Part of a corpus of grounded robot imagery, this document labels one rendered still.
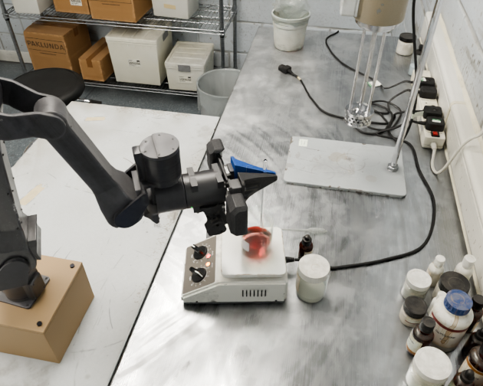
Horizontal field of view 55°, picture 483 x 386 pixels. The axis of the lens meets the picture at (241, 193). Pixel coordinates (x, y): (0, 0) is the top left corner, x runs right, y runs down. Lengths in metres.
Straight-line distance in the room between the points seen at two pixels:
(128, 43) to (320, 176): 2.15
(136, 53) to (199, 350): 2.48
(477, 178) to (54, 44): 2.80
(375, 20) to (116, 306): 0.75
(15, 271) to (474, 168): 0.94
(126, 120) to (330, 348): 0.89
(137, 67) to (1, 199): 2.54
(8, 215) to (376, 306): 0.66
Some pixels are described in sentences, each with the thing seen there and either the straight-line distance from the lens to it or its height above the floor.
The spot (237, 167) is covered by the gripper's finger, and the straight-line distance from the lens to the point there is 0.75.
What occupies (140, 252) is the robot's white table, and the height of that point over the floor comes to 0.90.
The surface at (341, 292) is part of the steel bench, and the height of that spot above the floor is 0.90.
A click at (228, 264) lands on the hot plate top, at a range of 0.86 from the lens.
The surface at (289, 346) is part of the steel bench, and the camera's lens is 0.87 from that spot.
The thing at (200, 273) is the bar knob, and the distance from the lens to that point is 0.87.
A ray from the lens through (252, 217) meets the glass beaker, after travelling 0.86.
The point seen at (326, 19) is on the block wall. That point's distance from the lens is 3.21.
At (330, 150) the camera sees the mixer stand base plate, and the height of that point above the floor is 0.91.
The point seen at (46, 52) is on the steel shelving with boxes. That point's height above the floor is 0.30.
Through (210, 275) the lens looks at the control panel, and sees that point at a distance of 0.88.
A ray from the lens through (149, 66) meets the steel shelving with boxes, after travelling 3.14.
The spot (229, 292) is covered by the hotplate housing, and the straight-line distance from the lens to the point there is 0.87.
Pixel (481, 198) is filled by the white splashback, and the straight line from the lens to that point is 1.08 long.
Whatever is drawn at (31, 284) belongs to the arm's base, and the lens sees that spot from 0.83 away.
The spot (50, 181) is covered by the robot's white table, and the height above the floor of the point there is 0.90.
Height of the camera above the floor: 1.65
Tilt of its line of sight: 42 degrees down
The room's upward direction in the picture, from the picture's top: straight up
